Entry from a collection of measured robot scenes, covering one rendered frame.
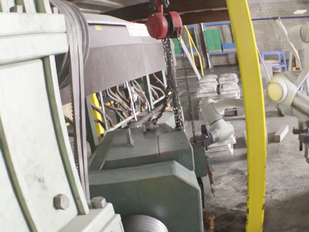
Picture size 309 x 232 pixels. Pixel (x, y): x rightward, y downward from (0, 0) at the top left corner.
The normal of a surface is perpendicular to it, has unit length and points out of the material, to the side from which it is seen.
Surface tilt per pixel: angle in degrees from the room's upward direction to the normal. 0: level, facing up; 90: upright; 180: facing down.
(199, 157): 90
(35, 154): 90
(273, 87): 88
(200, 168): 90
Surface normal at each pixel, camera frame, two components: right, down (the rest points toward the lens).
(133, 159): 0.00, 0.18
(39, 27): 0.93, -0.09
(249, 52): -0.34, 0.22
